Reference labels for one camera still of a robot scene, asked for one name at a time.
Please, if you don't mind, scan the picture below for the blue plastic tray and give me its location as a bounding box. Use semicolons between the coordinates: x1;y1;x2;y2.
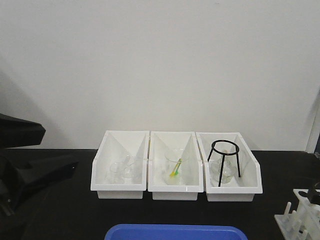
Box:
104;224;247;240

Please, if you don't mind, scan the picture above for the white storage bin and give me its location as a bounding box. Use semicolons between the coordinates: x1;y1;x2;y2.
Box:
148;131;204;201
90;130;150;199
195;132;263;202

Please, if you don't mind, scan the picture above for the glass beaker with droppers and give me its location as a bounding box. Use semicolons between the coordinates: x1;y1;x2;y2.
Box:
162;148;186;186

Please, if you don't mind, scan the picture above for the glass flask under tripod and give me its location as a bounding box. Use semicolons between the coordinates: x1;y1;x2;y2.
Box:
209;158;237;186

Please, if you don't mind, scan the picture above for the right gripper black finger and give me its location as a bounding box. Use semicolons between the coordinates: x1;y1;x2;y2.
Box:
298;182;320;204

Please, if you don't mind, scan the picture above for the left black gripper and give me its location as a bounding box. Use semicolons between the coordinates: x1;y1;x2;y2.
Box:
0;113;79;216

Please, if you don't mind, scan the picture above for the left white storage bin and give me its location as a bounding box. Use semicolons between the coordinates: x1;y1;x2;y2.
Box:
90;130;150;199

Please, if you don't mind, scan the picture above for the middle white storage bin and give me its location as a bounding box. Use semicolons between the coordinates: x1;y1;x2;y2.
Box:
148;131;204;201

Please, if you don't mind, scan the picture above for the glassware in left bin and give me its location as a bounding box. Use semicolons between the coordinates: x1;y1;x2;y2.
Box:
104;155;142;184

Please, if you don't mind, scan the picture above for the white test tube rack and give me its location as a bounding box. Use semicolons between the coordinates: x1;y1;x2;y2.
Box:
274;188;320;240

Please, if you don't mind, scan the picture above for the right white storage bin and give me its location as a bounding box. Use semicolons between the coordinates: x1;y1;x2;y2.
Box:
195;132;263;202

